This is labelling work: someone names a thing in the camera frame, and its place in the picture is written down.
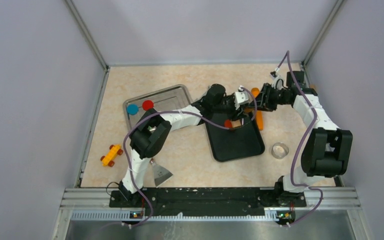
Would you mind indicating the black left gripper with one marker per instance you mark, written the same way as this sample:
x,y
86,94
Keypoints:
x,y
236,114

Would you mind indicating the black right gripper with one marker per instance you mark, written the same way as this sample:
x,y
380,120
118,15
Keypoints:
x,y
263,100

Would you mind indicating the orange-red dough piece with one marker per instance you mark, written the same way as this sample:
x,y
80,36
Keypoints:
x,y
228,124

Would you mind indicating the black baking tray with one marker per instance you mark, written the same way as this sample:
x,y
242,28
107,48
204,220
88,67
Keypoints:
x,y
229,145

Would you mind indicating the wooden dough roller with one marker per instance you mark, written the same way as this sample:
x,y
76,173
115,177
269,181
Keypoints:
x,y
241,121

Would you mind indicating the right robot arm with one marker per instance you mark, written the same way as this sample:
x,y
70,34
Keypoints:
x,y
323,151

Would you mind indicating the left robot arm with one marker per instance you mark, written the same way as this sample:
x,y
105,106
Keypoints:
x,y
148,136

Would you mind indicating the red dough disc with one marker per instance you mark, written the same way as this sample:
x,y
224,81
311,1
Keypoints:
x,y
147,105

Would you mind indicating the blue dough disc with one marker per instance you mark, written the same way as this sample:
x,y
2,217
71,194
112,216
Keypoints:
x,y
132,109

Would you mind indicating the orange toy carrot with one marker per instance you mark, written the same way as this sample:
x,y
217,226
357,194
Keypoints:
x,y
258,115

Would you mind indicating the silver metal tray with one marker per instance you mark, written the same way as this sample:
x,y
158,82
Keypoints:
x,y
166,99

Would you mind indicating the yellow toy car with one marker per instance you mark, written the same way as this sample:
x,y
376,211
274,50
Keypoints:
x,y
108,160

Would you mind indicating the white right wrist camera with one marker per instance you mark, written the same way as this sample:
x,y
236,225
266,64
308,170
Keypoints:
x,y
278,81

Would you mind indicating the wooden handled metal scraper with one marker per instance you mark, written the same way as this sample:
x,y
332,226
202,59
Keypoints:
x,y
160,173

